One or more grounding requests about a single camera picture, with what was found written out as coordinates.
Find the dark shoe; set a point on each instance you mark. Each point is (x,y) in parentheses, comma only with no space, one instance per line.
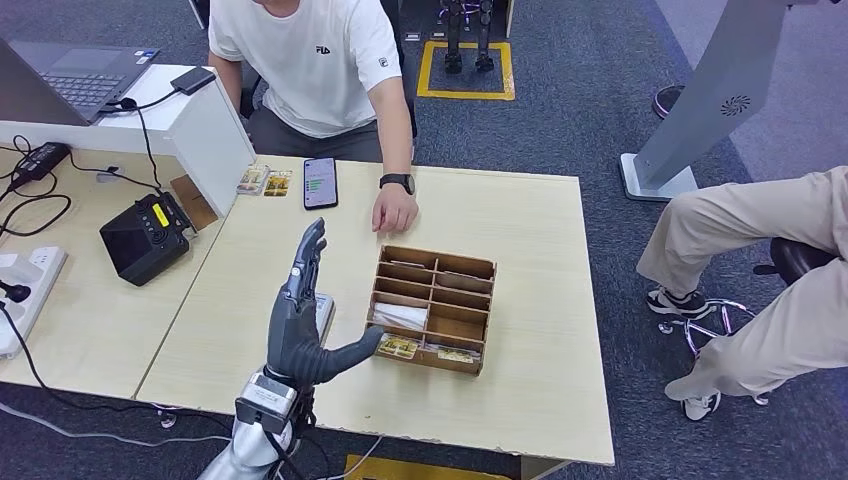
(666,100)

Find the person's left forearm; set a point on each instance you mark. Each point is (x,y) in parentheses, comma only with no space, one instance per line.
(396,146)

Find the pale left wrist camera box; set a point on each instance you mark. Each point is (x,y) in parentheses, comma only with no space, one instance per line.
(265,401)

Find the dark grey laptop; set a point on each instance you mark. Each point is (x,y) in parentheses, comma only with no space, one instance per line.
(79,73)

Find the grey card reader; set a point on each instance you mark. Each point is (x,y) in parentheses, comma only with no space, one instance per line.
(326,314)

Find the small black box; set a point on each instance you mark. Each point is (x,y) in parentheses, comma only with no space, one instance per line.
(193,79)

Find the black desktop terminal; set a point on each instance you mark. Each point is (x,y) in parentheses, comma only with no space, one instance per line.
(144,240)

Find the yellow floor tape square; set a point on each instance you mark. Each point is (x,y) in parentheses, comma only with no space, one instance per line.
(467,95)

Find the person's left hand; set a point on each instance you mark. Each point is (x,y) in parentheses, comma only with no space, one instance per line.
(395,210)

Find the brown cardboard piece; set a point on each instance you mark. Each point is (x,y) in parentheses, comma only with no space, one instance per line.
(194,202)

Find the white desk partition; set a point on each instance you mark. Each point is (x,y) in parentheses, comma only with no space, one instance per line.
(205,152)

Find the black smartphone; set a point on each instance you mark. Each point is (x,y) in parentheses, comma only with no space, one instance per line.
(320,183)

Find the silver floor socket plate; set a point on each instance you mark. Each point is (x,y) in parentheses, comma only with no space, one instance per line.
(412,36)

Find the black robot legs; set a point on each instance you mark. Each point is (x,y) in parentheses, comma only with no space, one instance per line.
(454,40)

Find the black wristwatch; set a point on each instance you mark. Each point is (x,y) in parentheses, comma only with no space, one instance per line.
(397,183)

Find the black stool chrome base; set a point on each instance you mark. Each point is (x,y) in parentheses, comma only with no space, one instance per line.
(795,260)

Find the brown wooden organizer box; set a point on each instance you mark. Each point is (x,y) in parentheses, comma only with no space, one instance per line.
(464,311)

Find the stack of picture cards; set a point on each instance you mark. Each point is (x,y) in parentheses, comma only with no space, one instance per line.
(253,179)

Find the yellow board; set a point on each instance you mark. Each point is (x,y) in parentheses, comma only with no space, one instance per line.
(411,472)

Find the yellow picture key card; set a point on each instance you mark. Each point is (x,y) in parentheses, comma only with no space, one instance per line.
(397,347)
(456,356)

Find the black power adapter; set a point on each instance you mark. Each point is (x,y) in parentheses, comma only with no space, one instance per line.
(40,161)

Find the white card stack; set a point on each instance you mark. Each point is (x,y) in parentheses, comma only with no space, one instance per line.
(399,316)

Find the grey kiosk stand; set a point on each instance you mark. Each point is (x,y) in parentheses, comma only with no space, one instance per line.
(715,86)

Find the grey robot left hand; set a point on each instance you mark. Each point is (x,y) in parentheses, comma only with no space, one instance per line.
(295,338)

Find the person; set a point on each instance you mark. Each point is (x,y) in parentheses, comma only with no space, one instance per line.
(318,73)
(762,212)

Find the yellow picture ID card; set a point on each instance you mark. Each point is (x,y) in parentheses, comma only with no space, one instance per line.
(278,184)

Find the desk caster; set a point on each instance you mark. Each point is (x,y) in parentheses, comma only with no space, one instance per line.
(167,418)

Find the black plug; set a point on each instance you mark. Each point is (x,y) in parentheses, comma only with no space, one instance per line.
(14,291)

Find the white power strip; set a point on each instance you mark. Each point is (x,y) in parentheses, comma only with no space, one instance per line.
(36,272)

